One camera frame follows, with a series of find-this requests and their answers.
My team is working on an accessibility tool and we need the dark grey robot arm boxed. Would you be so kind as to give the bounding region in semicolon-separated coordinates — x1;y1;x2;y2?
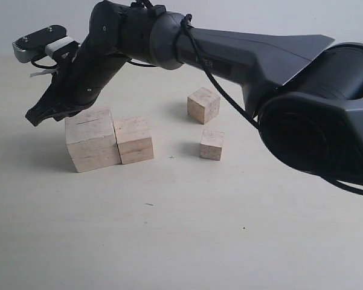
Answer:
13;1;363;195

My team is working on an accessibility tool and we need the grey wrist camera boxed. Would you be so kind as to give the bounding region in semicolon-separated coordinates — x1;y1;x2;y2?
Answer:
12;25;80;63

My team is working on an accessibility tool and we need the black cable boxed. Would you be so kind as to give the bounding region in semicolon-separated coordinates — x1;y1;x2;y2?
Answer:
30;0;363;199

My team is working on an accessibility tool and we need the second largest wooden cube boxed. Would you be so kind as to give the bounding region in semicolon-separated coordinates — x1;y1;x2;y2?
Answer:
114;117;154;165

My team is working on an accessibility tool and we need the smallest wooden cube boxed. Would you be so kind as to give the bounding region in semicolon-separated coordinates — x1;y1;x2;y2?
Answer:
199;129;224;161

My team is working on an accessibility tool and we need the third largest wooden cube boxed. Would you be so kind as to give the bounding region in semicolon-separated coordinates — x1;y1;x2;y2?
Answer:
187;87;220;124

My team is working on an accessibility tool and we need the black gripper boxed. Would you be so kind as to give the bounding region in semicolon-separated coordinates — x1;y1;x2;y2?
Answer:
25;36;130;126

